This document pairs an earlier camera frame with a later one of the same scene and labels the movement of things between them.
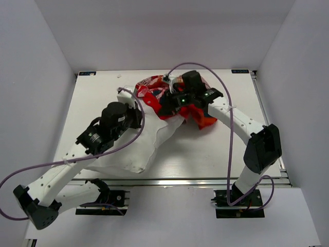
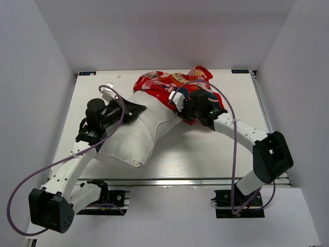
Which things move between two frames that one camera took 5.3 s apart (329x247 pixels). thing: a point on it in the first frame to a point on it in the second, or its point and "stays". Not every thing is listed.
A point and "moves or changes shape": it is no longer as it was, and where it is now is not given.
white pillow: (136, 156) moves or changes shape
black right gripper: (168, 107) to (186, 103)
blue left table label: (86, 73) stays
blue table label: (240, 71) stays
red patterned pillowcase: (154, 87) moves or changes shape
